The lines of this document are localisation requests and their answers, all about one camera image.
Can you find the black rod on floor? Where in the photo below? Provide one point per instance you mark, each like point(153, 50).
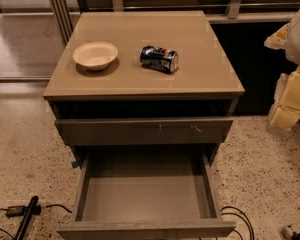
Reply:
point(26, 219)

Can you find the white power strip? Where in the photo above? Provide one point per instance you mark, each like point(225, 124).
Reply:
point(292, 232)

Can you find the black power adapter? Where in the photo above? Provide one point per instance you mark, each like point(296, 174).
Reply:
point(15, 211)

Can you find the white paper bowl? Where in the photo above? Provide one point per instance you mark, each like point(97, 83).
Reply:
point(96, 55)

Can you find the blue pepsi can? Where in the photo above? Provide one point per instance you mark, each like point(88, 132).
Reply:
point(160, 59)

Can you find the open grey middle drawer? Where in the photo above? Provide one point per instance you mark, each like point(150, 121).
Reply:
point(146, 196)

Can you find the closed grey top drawer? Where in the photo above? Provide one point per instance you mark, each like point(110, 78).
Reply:
point(84, 132)

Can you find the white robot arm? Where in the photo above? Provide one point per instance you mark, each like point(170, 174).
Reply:
point(292, 49)

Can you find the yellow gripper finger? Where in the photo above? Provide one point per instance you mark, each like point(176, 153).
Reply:
point(278, 39)
point(285, 112)

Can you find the grey drawer cabinet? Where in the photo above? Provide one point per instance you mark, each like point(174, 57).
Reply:
point(204, 85)

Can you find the blue tape piece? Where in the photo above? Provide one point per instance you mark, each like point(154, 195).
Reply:
point(74, 164)

